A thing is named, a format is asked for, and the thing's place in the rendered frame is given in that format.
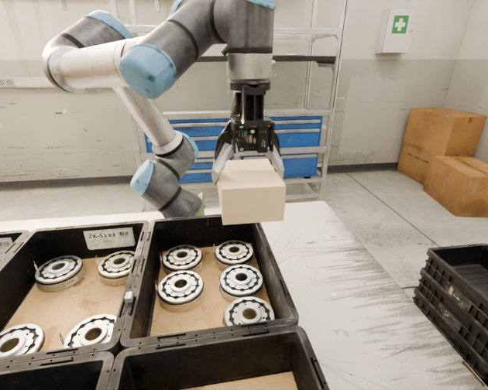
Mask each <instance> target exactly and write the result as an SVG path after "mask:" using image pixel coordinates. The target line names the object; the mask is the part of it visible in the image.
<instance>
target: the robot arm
mask: <svg viewBox="0 0 488 390"><path fill-rule="evenodd" d="M274 9H276V6H275V0H176V1H175V3H173V5H172V6H171V10H170V13H169V18H168V19H166V20H165V21H164V22H163V23H161V24H160V25H159V26H158V27H156V28H155V29H154V30H153V31H152V32H151V33H149V34H148V35H146V36H140V37H136V38H134V39H133V37H132V35H131V33H130V32H129V31H128V29H127V28H126V27H125V26H124V25H123V23H122V22H121V21H119V20H118V19H117V18H116V17H114V16H113V15H112V14H110V13H108V12H105V11H102V10H96V11H94V12H92V13H90V14H89V15H85V16H83V17H82V19H81V20H79V21H78V22H76V23H75V24H73V25H72V26H71V27H69V28H68V29H66V30H65V31H63V32H62V33H61V34H60V35H58V36H55V37H54V38H53V39H52V40H51V41H49V42H48V44H47V45H46V47H45V49H44V51H43V55H42V68H43V72H44V73H45V75H46V78H47V79H48V80H49V82H50V83H51V84H53V85H54V86H55V87H57V88H59V89H61V90H62V91H66V92H70V93H82V92H85V91H88V90H89V89H90V88H92V87H111V88H112V89H113V91H114V92H115V93H116V94H117V95H118V97H119V99H120V100H121V101H122V103H123V104H124V105H125V106H126V108H127V109H128V110H129V112H130V114H131V115H132V116H133V117H134V119H135V120H136V121H137V123H138V124H139V126H140V127H141V129H142V130H143V131H144V132H145V133H146V135H147V136H148V138H149V140H150V141H151V142H152V143H153V146H152V150H153V152H154V153H155V155H156V157H155V158H154V159H153V160H151V159H148V160H146V161H145V162H144V163H143V164H142V165H141V166H140V168H139V169H138V170H137V172H136V174H135V175H134V177H133V178H132V181H131V184H130V186H131V188H132V189H133V190H134V191H135V192H136V193H137V194H138V195H139V196H140V197H142V198H143V199H144V200H145V201H147V202H148V203H149V204H151V205H152V206H153V207H154V208H156V209H157V210H158V211H159V212H160V213H161V214H162V215H163V217H164V218H172V217H191V216H195V214H196V213H197V212H198V211H199V209H200V207H201V204H202V199H201V198H200V197H199V196H198V195H196V194H194V193H191V192H189V191H187V190H184V189H183V188H182V187H180V186H179V185H178V184H177V182H178V181H179V180H180V178H181V177H182V176H183V175H184V174H185V173H186V172H187V170H188V169H189V168H190V167H191V166H192V165H193V164H194V161H195V160H196V158H197V157H198V147H197V146H196V144H195V143H194V141H193V140H192V139H190V137H189V136H188V135H186V134H184V133H182V132H179V131H174V129H173V128H172V126H171V125H170V123H169V122H168V120H167V118H166V116H165V115H164V113H163V112H162V110H161V109H160V107H159V105H158V104H157V102H156V101H155V98H158V97H159V96H160V95H161V94H162V93H164V92H165V91H168V90H169V89H171V88H172V86H173V85H174V83H175V81H176V80H177V79H178V78H179V77H180V76H181V75H182V74H184V73H185V72H186V71H187V70H188V69H189V68H190V67H191V66H192V65H193V64H194V63H195V62H196V61H197V60H198V59H199V58H200V57H201V56H202V55H203V54H204V53H205V52H206V51H207V50H208V49H209V48H210V47H211V46H212V45H215V44H228V53H273V27H274ZM272 58H273V54H228V72H229V79H230V80H232V81H230V90H232V91H241V92H235V94H234V98H233V103H232V110H231V114H230V121H229V122H228V124H227V125H226V127H225V129H224V130H223V131H222V132H221V133H220V135H219V137H218V139H217V142H216V147H215V155H214V162H213V167H212V182H213V185H214V186H215V184H216V183H217V182H218V180H219V176H220V174H221V171H222V170H223V169H224V168H225V163H226V162H227V161H228V160H229V159H231V158H232V156H233V154H236V145H237V147H238V150H239V152H245V151H257V152H258V153H264V155H265V156H266V157H267V158H269V159H270V164H271V165H272V167H273V168H274V170H275V171H276V173H278V175H279V176H280V178H281V179H282V180H283V178H284V165H283V160H282V155H281V154H280V142H279V139H278V136H277V134H276V132H275V131H274V127H275V123H274V122H273V121H272V120H271V119H270V118H269V117H268V116H264V115H263V106H264V95H266V91H268V90H270V81H268V80H270V79H271V77H272V67H274V66H275V64H276V61H275V60H272ZM232 140H233V148H232V145H231V143H232ZM235 144H236V145H235Z"/></svg>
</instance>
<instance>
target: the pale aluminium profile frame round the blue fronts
mask: <svg viewBox="0 0 488 390"><path fill-rule="evenodd" d="M109 4H110V9H111V14H112V15H113V16H114V17H116V18H117V19H118V20H119V11H118V6H117V1H116V0H109ZM129 10H130V15H131V20H132V25H131V26H125V27H126V28H127V29H128V31H129V32H130V33H131V35H132V37H133V39H134V38H136V37H140V36H146V35H148V34H149V33H151V32H152V31H153V30H154V29H155V28H156V27H158V26H138V25H137V20H136V10H135V4H134V0H129ZM317 10H318V0H313V2H312V11H311V28H289V27H273V38H274V39H305V40H307V41H308V43H309V47H308V56H313V52H314V41H315V40H316V39H319V38H324V37H329V36H335V38H336V39H337V47H336V53H335V55H336V58H335V65H334V72H333V78H332V90H331V97H330V103H329V109H330V110H331V111H330V115H328V121H327V125H323V126H322V128H321V129H326V135H325V146H314V147H294V148H280V154H294V153H313V152H323V160H322V163H319V164H318V167H321V172H319V171H318V170H317V174H316V177H310V176H302V177H303V178H300V177H301V176H299V178H288V179H283V182H284V183H285V184H288V183H308V185H309V186H310V187H311V188H312V190H313V191H314V192H315V193H292V194H286V196H285V200H290V199H302V198H315V197H317V198H318V201H323V196H324V191H325V180H326V173H327V168H328V157H329V150H330V145H331V138H332V127H333V121H334V115H335V104H336V98H337V92H338V85H339V74H340V69H341V62H342V51H343V46H344V39H345V28H346V22H347V16H348V10H349V0H342V9H341V15H340V22H339V28H315V27H316V18H317ZM119 21H120V20H119ZM311 68H312V61H308V64H307V73H306V82H305V92H304V109H306V108H308V102H309V93H310V85H311ZM230 81H231V80H230V79H229V72H228V62H226V92H227V111H231V90H230ZM332 110H333V114H332ZM128 113H129V122H130V127H131V132H132V140H133V145H134V149H135V154H136V163H137V168H138V169H139V168H140V166H141V165H142V164H143V160H148V159H154V158H155V157H156V155H155V153H141V150H140V145H139V136H138V135H144V132H143V131H137V126H136V121H135V119H134V117H133V116H132V119H131V114H130V112H129V110H128ZM235 145H236V144H235ZM214 155H215V151H198V158H202V157H214ZM258 155H264V153H258V152H257V151H245V152H239V150H238V147H237V145H236V154H233V156H234V159H232V160H241V158H239V157H240V156H258ZM315 182H319V188H318V187H317V186H316V185H315V184H314V183H315ZM178 185H179V186H180V187H182V188H183V189H184V190H191V189H205V188H218V182H217V183H216V184H215V186H214V185H213V183H187V184H178ZM143 204H144V209H145V212H150V208H154V207H153V206H152V205H151V204H149V203H148V202H147V201H145V200H144V199H143ZM204 204H220V201H219V198H215V199H204Z"/></svg>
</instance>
